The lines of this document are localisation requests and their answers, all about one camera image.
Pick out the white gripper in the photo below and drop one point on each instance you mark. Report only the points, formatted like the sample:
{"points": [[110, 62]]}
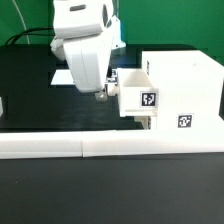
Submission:
{"points": [[88, 60]]}

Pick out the white drawer box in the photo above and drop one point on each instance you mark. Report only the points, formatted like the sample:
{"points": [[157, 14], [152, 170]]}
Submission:
{"points": [[148, 122], [134, 91]]}

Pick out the white front drawer box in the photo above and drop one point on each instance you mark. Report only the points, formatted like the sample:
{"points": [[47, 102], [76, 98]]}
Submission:
{"points": [[148, 122]]}

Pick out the white drawer cabinet frame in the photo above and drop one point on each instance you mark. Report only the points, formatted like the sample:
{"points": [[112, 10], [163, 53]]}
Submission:
{"points": [[189, 87]]}

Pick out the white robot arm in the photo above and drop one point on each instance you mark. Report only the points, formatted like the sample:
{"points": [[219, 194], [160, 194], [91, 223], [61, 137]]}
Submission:
{"points": [[87, 33]]}

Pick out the white marker sheet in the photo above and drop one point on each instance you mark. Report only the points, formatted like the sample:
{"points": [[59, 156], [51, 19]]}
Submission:
{"points": [[64, 77]]}

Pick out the white front fence right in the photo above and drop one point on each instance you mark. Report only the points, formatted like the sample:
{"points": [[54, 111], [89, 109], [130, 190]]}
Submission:
{"points": [[149, 142]]}

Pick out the white fence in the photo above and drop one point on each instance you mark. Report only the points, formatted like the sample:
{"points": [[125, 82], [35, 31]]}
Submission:
{"points": [[40, 145], [149, 142]]}

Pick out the white front fence left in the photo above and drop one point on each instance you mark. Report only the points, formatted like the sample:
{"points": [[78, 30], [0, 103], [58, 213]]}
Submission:
{"points": [[40, 145]]}

